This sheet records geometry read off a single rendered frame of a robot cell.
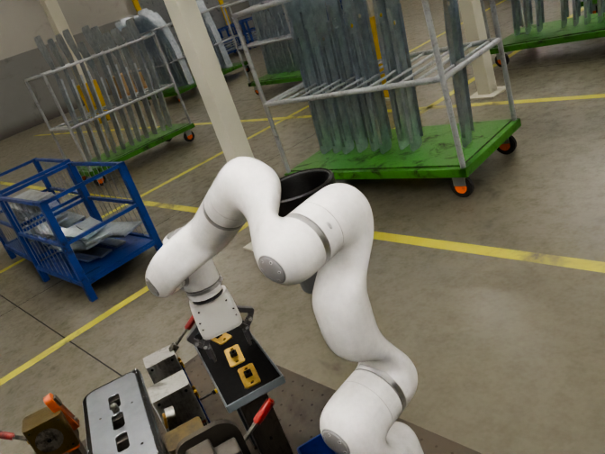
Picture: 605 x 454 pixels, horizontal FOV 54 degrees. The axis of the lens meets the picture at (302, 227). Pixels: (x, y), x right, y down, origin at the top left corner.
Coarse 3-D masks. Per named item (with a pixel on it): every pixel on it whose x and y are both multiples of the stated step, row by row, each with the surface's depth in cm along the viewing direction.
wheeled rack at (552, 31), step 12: (480, 0) 746; (552, 24) 773; (588, 24) 710; (600, 24) 691; (516, 36) 779; (528, 36) 756; (540, 36) 735; (552, 36) 716; (564, 36) 701; (576, 36) 689; (588, 36) 681; (600, 36) 672; (492, 48) 767; (504, 48) 754; (516, 48) 744; (528, 48) 733
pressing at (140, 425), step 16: (112, 384) 182; (128, 384) 179; (144, 384) 177; (96, 400) 177; (128, 400) 172; (144, 400) 168; (96, 416) 169; (112, 416) 167; (128, 416) 164; (144, 416) 162; (96, 432) 162; (112, 432) 160; (128, 432) 158; (144, 432) 155; (96, 448) 156; (112, 448) 154; (128, 448) 152; (144, 448) 150; (160, 448) 147
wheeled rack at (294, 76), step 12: (240, 0) 1078; (228, 24) 1144; (288, 24) 1008; (288, 36) 1057; (240, 48) 1150; (240, 60) 1171; (288, 72) 1137; (300, 72) 1091; (252, 84) 1177; (264, 84) 1146
